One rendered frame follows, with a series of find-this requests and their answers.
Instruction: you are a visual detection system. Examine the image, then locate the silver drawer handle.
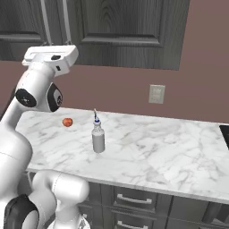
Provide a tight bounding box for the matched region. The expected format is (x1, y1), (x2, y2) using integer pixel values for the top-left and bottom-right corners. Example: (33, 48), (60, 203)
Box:
(116, 220), (149, 229)
(116, 193), (153, 206)

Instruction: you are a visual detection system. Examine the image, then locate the dark grey drawer front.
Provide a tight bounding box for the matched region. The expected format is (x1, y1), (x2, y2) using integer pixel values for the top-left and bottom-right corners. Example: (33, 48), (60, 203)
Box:
(110, 208), (157, 229)
(112, 185), (158, 212)

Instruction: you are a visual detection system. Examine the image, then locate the white wall outlet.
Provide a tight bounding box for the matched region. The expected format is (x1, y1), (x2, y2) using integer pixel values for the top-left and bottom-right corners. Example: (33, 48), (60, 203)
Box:
(148, 84), (166, 105)

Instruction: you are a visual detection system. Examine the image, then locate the dark wood cabinet door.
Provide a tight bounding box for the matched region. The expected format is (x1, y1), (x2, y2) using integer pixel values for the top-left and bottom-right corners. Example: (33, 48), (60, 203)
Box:
(0, 0), (61, 63)
(59, 0), (191, 72)

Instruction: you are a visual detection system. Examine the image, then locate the grey bottle with blue cap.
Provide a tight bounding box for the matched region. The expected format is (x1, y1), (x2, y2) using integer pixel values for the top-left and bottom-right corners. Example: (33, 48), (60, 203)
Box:
(91, 107), (106, 154)

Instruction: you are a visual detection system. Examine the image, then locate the silver cabinet door handle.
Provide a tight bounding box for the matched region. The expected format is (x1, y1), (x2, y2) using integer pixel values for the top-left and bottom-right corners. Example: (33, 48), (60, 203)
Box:
(39, 0), (54, 47)
(61, 0), (73, 46)

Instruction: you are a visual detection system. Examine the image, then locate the red tomato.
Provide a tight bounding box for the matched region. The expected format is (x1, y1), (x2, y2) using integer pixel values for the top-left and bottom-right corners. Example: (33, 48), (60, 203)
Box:
(62, 117), (74, 128)

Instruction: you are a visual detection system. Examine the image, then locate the black hob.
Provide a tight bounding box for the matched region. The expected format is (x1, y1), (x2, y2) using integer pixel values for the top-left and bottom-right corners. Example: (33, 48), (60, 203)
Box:
(218, 124), (229, 150)

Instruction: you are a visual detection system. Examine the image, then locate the dark grey cabinet panel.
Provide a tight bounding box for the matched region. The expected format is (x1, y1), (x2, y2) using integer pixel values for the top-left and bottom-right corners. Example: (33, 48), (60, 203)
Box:
(167, 195), (211, 229)

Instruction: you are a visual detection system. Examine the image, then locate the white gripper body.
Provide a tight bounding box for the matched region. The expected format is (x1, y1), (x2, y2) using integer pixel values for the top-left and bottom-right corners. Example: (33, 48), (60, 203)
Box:
(21, 45), (80, 67)

